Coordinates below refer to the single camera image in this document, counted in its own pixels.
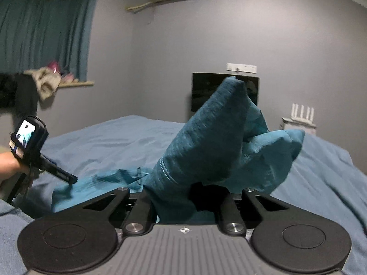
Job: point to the wooden window sill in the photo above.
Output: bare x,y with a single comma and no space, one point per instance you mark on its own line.
77,83

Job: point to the pink cloth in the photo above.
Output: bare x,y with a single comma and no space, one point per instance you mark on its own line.
63,73

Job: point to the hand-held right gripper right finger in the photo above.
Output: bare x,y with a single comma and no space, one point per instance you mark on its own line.
229,209

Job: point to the teal window curtain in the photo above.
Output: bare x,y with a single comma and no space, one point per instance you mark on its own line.
48,28

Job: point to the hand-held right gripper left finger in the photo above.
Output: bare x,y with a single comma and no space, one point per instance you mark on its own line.
140,207

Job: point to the beige air conditioner pipe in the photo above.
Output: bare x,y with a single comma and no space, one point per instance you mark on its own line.
140,5

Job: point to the dark cloth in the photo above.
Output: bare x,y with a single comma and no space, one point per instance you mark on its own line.
20,94

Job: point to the light blue bed blanket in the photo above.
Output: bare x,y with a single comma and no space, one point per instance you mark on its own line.
114,140

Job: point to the black flat monitor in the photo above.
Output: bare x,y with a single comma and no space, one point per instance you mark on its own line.
203,91

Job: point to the white wall power strip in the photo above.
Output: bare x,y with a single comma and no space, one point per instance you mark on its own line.
242,68

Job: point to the white crumpled cloth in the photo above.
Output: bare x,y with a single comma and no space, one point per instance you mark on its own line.
46,84

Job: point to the teal zip jacket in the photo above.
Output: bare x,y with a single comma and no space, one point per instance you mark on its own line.
206,149

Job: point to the person's left hand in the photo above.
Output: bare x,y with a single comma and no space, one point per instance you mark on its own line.
10,164

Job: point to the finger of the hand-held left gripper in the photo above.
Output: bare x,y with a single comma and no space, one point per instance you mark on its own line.
58,173

